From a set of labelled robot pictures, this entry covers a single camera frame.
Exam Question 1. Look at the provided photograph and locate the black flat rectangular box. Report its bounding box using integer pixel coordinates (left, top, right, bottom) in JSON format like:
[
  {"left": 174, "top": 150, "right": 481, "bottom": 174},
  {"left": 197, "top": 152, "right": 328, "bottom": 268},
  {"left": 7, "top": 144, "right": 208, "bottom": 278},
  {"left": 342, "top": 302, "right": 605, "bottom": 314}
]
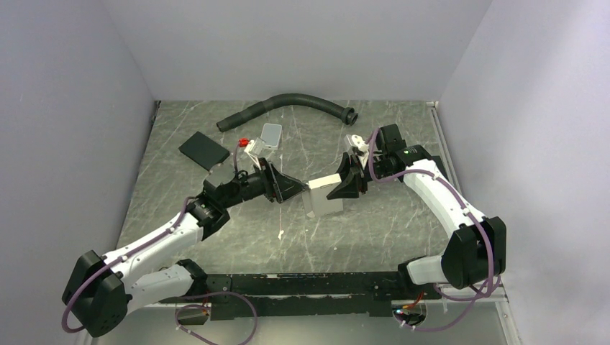
[{"left": 178, "top": 132, "right": 230, "bottom": 170}]

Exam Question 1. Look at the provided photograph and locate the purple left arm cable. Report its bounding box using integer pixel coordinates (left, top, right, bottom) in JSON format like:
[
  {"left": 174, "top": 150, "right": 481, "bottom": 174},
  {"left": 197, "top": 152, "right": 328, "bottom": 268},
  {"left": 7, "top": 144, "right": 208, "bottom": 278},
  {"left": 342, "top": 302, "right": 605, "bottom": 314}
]
[{"left": 60, "top": 142, "right": 249, "bottom": 334}]

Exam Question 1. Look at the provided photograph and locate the black corrugated hose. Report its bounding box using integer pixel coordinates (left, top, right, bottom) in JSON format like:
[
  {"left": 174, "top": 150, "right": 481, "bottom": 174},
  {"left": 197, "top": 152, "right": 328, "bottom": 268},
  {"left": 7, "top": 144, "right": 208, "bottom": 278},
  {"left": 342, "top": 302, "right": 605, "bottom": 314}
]
[{"left": 217, "top": 93, "right": 359, "bottom": 134}]

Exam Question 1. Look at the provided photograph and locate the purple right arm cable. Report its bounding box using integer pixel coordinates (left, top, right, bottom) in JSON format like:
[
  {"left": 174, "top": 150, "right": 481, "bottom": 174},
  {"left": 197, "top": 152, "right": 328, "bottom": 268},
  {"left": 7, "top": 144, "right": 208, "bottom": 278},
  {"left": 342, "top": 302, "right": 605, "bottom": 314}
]
[{"left": 365, "top": 127, "right": 502, "bottom": 333}]

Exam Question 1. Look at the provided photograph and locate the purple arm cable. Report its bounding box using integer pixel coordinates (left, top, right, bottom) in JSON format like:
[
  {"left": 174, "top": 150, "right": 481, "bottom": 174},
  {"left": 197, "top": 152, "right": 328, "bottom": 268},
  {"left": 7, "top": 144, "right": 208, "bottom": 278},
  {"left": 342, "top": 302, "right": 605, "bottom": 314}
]
[
  {"left": 60, "top": 142, "right": 249, "bottom": 334},
  {"left": 365, "top": 127, "right": 502, "bottom": 333}
]

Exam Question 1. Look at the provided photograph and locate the white cardboard box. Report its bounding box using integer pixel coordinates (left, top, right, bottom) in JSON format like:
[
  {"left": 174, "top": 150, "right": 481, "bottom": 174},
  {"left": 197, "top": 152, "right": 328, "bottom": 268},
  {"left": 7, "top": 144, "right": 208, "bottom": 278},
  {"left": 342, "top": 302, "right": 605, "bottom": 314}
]
[{"left": 301, "top": 173, "right": 344, "bottom": 218}]

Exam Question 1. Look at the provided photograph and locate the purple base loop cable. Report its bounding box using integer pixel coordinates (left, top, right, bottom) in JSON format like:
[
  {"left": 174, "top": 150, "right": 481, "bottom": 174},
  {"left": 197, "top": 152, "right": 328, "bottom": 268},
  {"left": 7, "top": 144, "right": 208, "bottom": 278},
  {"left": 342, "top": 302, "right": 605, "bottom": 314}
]
[{"left": 174, "top": 287, "right": 259, "bottom": 345}]

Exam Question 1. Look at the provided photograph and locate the black mounting base rail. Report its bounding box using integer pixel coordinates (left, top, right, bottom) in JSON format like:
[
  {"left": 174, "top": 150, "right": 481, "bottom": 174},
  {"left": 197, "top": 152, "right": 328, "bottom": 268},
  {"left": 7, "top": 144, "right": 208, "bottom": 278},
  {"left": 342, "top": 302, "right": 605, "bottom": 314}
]
[{"left": 158, "top": 270, "right": 442, "bottom": 321}]

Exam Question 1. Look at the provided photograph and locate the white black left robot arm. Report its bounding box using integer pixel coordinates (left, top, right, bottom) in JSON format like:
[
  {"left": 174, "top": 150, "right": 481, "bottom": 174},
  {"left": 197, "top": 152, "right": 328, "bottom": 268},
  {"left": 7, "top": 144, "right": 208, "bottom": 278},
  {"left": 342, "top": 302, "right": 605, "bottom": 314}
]
[{"left": 61, "top": 158, "right": 309, "bottom": 337}]

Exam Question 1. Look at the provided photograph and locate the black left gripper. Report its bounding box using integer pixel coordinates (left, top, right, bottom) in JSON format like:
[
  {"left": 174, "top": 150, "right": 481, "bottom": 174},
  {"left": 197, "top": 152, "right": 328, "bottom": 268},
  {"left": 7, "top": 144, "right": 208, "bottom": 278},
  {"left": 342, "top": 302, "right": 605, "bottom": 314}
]
[{"left": 222, "top": 157, "right": 309, "bottom": 208}]

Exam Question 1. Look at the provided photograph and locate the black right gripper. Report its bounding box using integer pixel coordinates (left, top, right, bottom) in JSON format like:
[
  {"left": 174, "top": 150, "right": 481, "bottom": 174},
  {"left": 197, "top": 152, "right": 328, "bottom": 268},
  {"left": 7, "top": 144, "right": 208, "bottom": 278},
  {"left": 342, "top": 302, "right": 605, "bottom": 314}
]
[{"left": 324, "top": 152, "right": 393, "bottom": 199}]

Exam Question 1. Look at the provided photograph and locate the aluminium frame rail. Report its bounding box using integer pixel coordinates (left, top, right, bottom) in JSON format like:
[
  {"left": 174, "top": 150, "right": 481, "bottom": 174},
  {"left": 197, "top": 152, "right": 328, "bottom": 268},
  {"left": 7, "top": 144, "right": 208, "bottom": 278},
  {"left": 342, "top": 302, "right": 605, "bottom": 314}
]
[{"left": 432, "top": 282, "right": 509, "bottom": 302}]

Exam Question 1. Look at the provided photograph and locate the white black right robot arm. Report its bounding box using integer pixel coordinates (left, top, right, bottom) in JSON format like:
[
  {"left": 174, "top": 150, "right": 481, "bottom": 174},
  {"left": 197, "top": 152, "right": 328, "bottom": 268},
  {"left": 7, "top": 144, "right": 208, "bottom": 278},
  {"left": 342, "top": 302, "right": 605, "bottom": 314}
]
[{"left": 327, "top": 124, "right": 506, "bottom": 298}]

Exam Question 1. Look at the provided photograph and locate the clear white plastic case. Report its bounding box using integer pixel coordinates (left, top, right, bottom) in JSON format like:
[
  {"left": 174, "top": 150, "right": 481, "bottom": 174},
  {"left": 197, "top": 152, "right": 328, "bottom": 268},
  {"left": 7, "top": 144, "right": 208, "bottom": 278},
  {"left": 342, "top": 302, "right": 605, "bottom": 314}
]
[{"left": 260, "top": 123, "right": 283, "bottom": 150}]

